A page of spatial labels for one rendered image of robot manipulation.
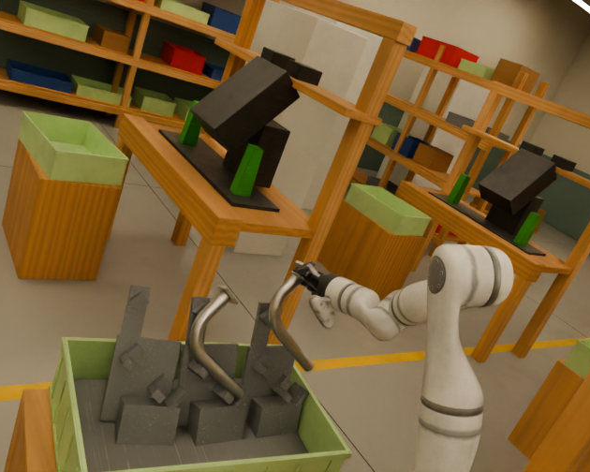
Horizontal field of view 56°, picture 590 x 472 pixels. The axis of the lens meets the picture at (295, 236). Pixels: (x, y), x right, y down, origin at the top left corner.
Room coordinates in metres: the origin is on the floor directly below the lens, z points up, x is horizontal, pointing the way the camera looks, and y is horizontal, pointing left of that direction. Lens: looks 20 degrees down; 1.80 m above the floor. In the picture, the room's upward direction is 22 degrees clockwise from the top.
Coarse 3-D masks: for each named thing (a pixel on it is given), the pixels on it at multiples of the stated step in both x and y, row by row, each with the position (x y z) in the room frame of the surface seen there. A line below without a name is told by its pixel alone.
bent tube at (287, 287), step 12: (300, 264) 1.25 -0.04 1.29; (288, 288) 1.21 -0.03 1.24; (276, 300) 1.19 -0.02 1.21; (276, 312) 1.19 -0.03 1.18; (276, 324) 1.18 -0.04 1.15; (276, 336) 1.19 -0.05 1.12; (288, 336) 1.20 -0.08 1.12; (288, 348) 1.21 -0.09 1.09; (300, 348) 1.22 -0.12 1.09; (300, 360) 1.22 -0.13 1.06
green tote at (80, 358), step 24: (72, 360) 1.10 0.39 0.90; (96, 360) 1.13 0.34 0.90; (240, 360) 1.35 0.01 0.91; (72, 384) 0.95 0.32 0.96; (72, 408) 0.89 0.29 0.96; (312, 408) 1.23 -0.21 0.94; (72, 432) 0.85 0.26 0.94; (312, 432) 1.19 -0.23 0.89; (336, 432) 1.14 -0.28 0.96; (72, 456) 0.83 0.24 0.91; (288, 456) 1.00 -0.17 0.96; (312, 456) 1.02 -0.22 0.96; (336, 456) 1.06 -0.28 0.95
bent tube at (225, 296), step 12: (228, 288) 1.17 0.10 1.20; (216, 300) 1.16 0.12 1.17; (228, 300) 1.17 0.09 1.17; (204, 312) 1.13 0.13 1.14; (216, 312) 1.15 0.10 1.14; (204, 324) 1.12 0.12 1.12; (192, 336) 1.10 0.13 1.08; (192, 348) 1.10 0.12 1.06; (204, 360) 1.10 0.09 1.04; (216, 372) 1.12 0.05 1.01; (228, 384) 1.13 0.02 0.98; (240, 396) 1.15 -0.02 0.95
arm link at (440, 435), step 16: (432, 416) 0.70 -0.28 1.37; (448, 416) 0.69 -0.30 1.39; (480, 416) 0.71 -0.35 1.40; (432, 432) 0.69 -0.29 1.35; (448, 432) 0.68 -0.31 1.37; (464, 432) 0.69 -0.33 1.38; (416, 448) 0.72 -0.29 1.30; (432, 448) 0.69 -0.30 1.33; (448, 448) 0.68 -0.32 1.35; (464, 448) 0.68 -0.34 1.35; (416, 464) 0.70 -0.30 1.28; (432, 464) 0.68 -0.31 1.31; (448, 464) 0.67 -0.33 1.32; (464, 464) 0.68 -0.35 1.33
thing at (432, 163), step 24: (408, 48) 7.46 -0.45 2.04; (432, 48) 7.16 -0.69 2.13; (456, 48) 6.87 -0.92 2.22; (432, 72) 6.99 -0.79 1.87; (456, 72) 6.68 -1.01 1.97; (480, 72) 6.52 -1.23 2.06; (504, 72) 6.38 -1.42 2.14; (528, 72) 6.34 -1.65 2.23; (408, 120) 7.01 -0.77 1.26; (432, 120) 6.70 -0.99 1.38; (456, 120) 6.57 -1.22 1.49; (504, 120) 6.13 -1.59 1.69; (528, 120) 6.40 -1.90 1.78; (384, 144) 7.23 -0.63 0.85; (408, 144) 6.92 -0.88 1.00; (480, 144) 6.13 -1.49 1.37; (408, 168) 6.72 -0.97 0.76; (432, 168) 6.68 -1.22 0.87; (480, 168) 6.14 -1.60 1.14; (432, 240) 6.14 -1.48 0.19; (456, 240) 6.30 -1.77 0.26
